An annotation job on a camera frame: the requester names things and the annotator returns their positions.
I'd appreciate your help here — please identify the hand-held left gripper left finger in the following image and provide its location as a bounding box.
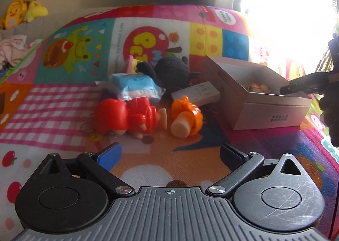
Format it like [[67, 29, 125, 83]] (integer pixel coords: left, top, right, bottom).
[[40, 143, 135, 200]]

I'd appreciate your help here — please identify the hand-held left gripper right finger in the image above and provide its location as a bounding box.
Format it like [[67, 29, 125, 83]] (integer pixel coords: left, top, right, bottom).
[[206, 143, 307, 200]]

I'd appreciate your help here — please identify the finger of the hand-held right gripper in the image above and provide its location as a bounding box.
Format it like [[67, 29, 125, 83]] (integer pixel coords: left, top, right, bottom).
[[280, 71, 330, 96]]

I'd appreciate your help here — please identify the red doll toy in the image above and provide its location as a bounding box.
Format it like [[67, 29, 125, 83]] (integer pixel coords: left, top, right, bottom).
[[94, 97, 168, 139]]

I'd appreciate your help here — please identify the pink cardboard box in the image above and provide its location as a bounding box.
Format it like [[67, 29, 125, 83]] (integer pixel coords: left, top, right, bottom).
[[204, 55, 313, 131]]

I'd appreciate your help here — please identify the small white box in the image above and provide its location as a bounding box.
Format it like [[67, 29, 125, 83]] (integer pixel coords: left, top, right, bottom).
[[171, 81, 221, 106]]

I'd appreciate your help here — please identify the blue tissue packet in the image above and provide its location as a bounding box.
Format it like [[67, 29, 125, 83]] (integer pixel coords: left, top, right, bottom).
[[95, 72, 166, 102]]

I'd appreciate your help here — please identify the black plush toy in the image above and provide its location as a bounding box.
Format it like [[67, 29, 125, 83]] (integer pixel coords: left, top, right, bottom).
[[136, 56, 202, 99]]

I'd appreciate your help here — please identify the person's right hand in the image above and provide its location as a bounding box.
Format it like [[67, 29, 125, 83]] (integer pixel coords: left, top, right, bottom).
[[319, 95, 339, 149]]

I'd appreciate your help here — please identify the colourful printed play mat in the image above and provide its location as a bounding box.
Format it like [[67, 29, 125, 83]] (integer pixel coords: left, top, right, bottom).
[[0, 4, 339, 241]]

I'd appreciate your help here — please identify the pink white clothes pile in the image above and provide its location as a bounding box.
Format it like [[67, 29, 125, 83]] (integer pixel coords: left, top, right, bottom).
[[0, 34, 43, 68]]

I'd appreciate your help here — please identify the pale yellow plush toy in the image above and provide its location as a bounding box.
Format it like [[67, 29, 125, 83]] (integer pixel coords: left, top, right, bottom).
[[23, 0, 49, 22]]

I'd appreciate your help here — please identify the orange yellow plush duck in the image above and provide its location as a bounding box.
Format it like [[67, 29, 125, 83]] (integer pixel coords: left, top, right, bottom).
[[0, 0, 28, 30]]

